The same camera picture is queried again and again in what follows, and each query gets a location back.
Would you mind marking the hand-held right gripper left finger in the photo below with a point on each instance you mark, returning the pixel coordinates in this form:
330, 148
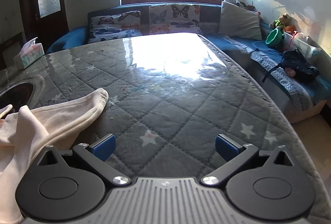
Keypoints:
104, 147

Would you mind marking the round built-in hot plate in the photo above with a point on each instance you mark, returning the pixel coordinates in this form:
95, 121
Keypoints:
18, 93

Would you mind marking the blue sofa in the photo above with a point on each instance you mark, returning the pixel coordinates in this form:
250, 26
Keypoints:
75, 35

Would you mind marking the orange toy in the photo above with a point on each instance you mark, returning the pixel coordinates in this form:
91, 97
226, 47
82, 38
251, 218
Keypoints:
290, 29

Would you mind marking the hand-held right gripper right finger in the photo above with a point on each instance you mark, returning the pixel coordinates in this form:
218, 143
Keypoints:
226, 146

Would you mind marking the teddy bear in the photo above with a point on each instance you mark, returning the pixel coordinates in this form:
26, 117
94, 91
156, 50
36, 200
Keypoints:
283, 20

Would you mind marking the tissue box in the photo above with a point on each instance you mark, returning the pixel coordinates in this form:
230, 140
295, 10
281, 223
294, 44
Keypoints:
29, 55

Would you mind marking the green bowl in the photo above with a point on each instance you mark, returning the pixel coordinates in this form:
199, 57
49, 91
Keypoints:
274, 37

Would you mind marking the butterfly print cushion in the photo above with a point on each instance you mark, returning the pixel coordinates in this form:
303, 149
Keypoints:
113, 24
173, 17

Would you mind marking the cream long-sleeved garment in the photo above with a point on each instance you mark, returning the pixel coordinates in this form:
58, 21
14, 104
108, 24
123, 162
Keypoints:
51, 120

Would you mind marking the clear plastic bin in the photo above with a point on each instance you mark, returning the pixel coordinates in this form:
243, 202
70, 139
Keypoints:
302, 42

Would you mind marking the blue patterned sofa cover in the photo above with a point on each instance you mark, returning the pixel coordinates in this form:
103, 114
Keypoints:
294, 89

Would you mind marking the dark blue bag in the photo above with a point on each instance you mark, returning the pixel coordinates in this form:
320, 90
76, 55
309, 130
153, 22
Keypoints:
297, 63

